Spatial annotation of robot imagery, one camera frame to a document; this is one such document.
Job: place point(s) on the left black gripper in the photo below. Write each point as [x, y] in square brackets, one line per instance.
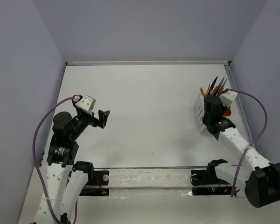
[94, 121]

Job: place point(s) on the orange-red plastic knife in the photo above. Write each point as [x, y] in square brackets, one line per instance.
[216, 89]

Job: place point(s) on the teal plastic knife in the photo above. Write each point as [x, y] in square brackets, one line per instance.
[212, 86]

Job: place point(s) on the pink-handle metal knife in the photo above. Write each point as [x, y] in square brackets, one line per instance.
[221, 85]

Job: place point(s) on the orange-red plastic spoon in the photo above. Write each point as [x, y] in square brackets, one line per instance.
[227, 113]

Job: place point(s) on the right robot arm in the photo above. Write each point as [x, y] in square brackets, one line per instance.
[255, 175]

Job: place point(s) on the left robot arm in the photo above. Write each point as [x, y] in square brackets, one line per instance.
[66, 177]

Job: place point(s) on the white two-compartment utensil holder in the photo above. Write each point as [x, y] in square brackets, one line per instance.
[199, 114]

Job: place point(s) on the orange knife in holder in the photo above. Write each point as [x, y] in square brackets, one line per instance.
[202, 92]

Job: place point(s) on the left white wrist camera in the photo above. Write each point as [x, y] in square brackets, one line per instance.
[85, 103]

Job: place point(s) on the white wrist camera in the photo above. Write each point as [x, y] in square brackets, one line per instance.
[228, 96]
[85, 103]

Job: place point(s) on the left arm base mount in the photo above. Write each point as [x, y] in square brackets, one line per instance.
[98, 186]

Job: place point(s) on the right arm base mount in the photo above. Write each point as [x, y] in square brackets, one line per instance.
[206, 183]

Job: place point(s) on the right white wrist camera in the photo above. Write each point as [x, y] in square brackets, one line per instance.
[228, 96]

